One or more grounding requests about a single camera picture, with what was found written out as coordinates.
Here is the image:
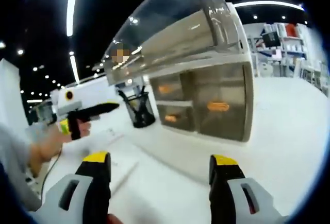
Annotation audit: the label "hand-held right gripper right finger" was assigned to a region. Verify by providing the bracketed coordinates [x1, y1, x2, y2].
[209, 154, 289, 224]

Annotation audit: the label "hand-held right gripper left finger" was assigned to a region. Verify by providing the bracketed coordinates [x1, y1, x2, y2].
[42, 151, 112, 224]

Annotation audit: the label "white drawer organizer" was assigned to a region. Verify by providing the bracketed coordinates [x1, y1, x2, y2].
[102, 0, 255, 142]

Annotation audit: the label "white desk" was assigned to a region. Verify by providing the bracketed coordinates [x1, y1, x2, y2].
[25, 76, 330, 224]

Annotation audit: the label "person's left hand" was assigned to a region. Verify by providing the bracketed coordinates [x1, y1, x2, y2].
[51, 119, 92, 145]

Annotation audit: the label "person's right hand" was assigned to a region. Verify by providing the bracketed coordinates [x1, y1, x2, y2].
[107, 213, 127, 224]

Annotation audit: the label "black mesh pen holder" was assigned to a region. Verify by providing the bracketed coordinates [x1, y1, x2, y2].
[118, 84, 156, 129]

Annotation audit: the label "curved ceiling light strip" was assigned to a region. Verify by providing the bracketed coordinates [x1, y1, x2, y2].
[65, 0, 84, 37]
[233, 0, 307, 11]

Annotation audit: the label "white storage shelves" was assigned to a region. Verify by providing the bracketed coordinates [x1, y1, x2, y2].
[247, 22, 330, 91]

